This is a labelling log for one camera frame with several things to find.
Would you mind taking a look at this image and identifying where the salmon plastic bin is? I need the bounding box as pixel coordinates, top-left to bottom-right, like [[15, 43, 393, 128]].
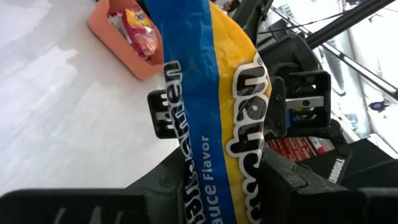
[[87, 0, 165, 81]]

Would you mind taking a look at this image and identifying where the red shelving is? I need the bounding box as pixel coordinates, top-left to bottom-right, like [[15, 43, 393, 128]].
[[266, 136, 326, 162]]

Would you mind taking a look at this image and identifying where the blue yellow Maruchan ramen pack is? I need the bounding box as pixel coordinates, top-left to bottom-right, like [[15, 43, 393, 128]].
[[144, 0, 273, 224]]

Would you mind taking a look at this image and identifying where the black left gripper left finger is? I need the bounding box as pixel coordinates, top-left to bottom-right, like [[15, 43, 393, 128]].
[[0, 149, 188, 224]]

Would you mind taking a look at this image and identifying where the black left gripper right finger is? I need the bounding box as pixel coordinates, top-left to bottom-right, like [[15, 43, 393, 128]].
[[259, 149, 398, 224]]

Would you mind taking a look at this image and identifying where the black frame strut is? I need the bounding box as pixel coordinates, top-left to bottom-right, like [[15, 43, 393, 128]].
[[306, 0, 397, 49]]

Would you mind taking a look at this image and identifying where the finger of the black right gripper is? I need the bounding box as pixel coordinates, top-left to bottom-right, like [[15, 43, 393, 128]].
[[264, 75, 287, 140]]

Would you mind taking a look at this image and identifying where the maroon Maruchan ramen pack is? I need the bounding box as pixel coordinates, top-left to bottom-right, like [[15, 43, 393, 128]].
[[120, 6, 159, 60]]

